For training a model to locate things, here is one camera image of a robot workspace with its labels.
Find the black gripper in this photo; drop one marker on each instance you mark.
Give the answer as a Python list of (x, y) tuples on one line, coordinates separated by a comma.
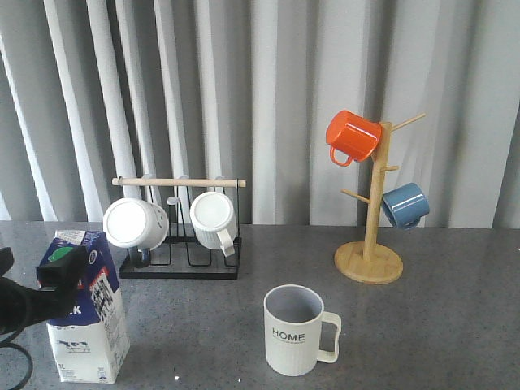
[(22, 307)]

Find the blue white milk carton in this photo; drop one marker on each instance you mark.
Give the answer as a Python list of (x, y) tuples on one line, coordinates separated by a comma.
[(91, 342)]

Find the cream HOME mug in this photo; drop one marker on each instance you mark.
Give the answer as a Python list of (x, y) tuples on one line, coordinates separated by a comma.
[(293, 318)]

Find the white round mug on rack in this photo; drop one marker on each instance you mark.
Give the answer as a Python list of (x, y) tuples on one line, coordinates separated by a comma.
[(136, 225)]

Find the white ribbed mug on rack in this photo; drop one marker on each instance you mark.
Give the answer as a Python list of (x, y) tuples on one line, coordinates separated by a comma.
[(214, 222)]

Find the grey white curtain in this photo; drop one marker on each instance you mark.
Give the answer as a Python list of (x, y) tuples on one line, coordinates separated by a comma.
[(92, 90)]

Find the wooden mug tree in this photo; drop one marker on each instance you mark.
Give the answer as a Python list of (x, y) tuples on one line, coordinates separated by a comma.
[(367, 261)]

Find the orange enamel mug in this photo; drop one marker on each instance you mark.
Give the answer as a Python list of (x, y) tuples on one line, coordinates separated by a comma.
[(352, 138)]

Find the blue enamel mug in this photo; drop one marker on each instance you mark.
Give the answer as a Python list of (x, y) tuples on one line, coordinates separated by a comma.
[(405, 206)]

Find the black wire mug rack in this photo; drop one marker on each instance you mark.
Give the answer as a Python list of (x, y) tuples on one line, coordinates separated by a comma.
[(181, 255)]

